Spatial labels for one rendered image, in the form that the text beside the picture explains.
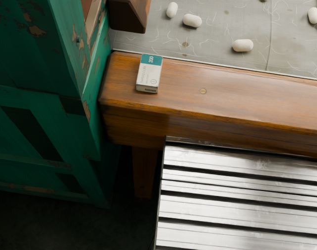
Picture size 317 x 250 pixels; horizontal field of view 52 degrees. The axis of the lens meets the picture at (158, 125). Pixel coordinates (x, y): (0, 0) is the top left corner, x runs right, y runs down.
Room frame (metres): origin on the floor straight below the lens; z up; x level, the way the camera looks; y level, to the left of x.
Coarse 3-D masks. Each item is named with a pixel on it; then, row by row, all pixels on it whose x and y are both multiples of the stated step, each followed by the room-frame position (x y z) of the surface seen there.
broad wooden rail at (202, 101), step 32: (128, 64) 0.31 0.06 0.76; (192, 64) 0.33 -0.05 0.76; (128, 96) 0.25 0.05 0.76; (160, 96) 0.26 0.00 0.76; (192, 96) 0.27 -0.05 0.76; (224, 96) 0.28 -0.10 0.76; (256, 96) 0.28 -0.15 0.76; (288, 96) 0.29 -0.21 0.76; (128, 128) 0.24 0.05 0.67; (160, 128) 0.24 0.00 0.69; (192, 128) 0.23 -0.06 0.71; (224, 128) 0.23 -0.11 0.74; (256, 128) 0.23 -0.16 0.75; (288, 128) 0.23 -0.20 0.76
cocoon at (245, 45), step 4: (236, 40) 0.40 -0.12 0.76; (240, 40) 0.40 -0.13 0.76; (244, 40) 0.40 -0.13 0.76; (248, 40) 0.40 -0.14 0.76; (236, 44) 0.39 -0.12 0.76; (240, 44) 0.39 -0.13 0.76; (244, 44) 0.39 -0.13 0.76; (248, 44) 0.39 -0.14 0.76; (252, 44) 0.39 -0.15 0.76; (236, 48) 0.38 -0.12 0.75; (240, 48) 0.38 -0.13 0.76; (244, 48) 0.39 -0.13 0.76; (248, 48) 0.39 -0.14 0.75; (252, 48) 0.39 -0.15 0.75
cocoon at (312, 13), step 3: (309, 9) 0.50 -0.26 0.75; (312, 9) 0.50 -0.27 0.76; (315, 9) 0.50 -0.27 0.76; (309, 12) 0.49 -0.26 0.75; (312, 12) 0.49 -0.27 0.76; (315, 12) 0.49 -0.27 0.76; (309, 15) 0.49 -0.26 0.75; (312, 15) 0.48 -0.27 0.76; (315, 15) 0.48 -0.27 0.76; (309, 18) 0.48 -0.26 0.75; (312, 18) 0.48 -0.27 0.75; (315, 18) 0.48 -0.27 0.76; (312, 21) 0.47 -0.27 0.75; (315, 21) 0.47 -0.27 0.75
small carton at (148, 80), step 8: (144, 56) 0.32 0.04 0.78; (152, 56) 0.32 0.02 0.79; (160, 56) 0.32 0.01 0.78; (144, 64) 0.30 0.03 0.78; (152, 64) 0.30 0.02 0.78; (160, 64) 0.31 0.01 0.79; (144, 72) 0.29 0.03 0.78; (152, 72) 0.29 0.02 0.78; (160, 72) 0.29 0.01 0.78; (136, 80) 0.27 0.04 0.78; (144, 80) 0.27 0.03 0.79; (152, 80) 0.27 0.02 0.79; (136, 88) 0.26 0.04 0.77; (144, 88) 0.26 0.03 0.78; (152, 88) 0.26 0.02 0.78
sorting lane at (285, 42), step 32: (160, 0) 0.49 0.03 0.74; (192, 0) 0.50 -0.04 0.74; (224, 0) 0.51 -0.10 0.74; (256, 0) 0.52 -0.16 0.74; (288, 0) 0.53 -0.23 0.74; (128, 32) 0.40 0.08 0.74; (160, 32) 0.41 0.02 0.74; (192, 32) 0.42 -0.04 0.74; (224, 32) 0.43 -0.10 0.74; (256, 32) 0.44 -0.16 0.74; (288, 32) 0.45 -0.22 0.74; (224, 64) 0.36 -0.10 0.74; (256, 64) 0.36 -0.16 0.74; (288, 64) 0.37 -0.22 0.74
